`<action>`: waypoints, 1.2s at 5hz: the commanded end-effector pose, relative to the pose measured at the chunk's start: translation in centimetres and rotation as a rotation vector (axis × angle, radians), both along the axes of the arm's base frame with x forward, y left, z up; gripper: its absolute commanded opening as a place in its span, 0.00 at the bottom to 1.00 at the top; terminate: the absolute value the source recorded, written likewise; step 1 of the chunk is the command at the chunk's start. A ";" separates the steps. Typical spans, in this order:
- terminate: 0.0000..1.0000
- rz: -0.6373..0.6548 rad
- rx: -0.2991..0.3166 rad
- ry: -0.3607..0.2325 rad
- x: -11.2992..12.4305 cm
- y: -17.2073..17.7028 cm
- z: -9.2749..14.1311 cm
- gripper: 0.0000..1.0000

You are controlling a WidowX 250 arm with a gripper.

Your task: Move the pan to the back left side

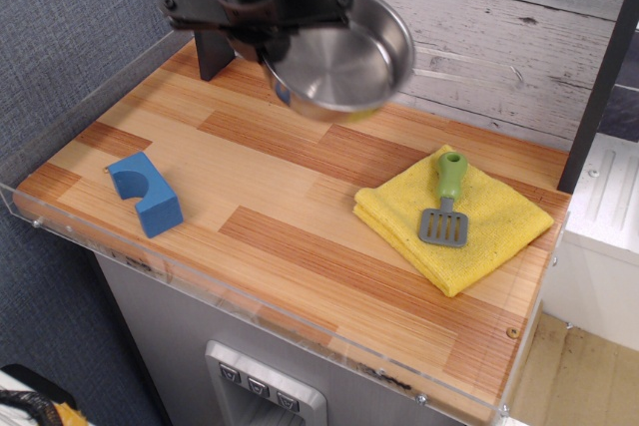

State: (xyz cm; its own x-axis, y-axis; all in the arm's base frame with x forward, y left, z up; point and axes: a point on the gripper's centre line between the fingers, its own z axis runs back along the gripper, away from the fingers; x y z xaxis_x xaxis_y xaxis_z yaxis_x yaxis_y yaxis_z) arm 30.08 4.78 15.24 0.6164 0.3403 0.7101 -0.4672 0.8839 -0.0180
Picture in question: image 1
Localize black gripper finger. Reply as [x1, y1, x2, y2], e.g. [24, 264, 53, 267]
[224, 27, 292, 63]

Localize stainless steel pot with handle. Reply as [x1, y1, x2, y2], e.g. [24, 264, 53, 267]
[262, 0, 505, 124]

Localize blue wooden arch block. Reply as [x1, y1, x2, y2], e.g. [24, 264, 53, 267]
[107, 152, 184, 238]

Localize clear acrylic table guard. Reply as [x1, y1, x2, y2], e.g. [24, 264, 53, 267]
[15, 35, 568, 424]

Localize yellow folded cloth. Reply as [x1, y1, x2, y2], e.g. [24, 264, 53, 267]
[353, 145, 553, 297]

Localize grey cabinet front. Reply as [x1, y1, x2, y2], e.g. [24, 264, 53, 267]
[97, 256, 455, 425]

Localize silver button panel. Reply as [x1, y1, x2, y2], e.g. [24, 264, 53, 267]
[205, 340, 328, 426]

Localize white plastic box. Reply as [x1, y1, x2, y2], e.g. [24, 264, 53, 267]
[541, 134, 638, 350]

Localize dark left vertical post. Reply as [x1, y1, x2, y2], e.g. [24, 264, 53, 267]
[194, 31, 236, 82]

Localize dark vertical post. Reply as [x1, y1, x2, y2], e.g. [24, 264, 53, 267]
[557, 0, 638, 194]
[194, 31, 236, 82]

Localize green handled grey spatula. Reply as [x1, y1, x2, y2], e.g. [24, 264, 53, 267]
[418, 152, 469, 247]

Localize dark right vertical post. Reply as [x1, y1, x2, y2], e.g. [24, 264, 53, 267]
[557, 0, 638, 194]

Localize black braided cable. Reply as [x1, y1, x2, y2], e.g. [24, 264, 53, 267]
[0, 388, 66, 426]

